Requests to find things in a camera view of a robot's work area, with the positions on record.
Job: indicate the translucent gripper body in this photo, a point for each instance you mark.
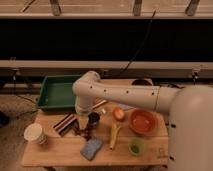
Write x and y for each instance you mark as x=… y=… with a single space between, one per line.
x=83 y=121

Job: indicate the dark red grapes bunch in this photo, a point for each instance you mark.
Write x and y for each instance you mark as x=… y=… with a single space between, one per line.
x=85 y=133

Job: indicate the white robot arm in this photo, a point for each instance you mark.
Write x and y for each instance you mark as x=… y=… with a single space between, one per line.
x=190 y=111

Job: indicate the metal measuring cup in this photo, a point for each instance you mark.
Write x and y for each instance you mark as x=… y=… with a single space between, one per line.
x=94 y=119

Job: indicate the white paper cup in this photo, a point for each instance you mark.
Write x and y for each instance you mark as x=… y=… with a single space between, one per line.
x=34 y=133

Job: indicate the green plastic cup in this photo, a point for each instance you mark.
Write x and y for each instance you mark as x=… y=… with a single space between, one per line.
x=136 y=146

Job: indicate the pack of markers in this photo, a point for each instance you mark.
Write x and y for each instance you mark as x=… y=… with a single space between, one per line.
x=65 y=124

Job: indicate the blue sponge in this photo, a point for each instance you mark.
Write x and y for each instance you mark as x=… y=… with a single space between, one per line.
x=91 y=148

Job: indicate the yellow banana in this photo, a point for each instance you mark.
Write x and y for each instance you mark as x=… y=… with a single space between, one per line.
x=113 y=135

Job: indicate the red yellow apple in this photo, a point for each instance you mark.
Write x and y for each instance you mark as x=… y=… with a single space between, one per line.
x=118 y=114

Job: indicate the green plastic tray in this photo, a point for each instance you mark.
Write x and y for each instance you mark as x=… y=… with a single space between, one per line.
x=56 y=93

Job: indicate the blue grey cloth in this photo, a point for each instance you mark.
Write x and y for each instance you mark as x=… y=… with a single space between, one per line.
x=125 y=107

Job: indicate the orange bowl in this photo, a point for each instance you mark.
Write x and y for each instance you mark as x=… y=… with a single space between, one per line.
x=142 y=122

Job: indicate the dark bowl with greens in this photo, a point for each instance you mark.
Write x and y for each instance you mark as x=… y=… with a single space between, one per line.
x=141 y=82

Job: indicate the wooden handled brush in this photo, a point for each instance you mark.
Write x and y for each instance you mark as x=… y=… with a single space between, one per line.
x=99 y=104

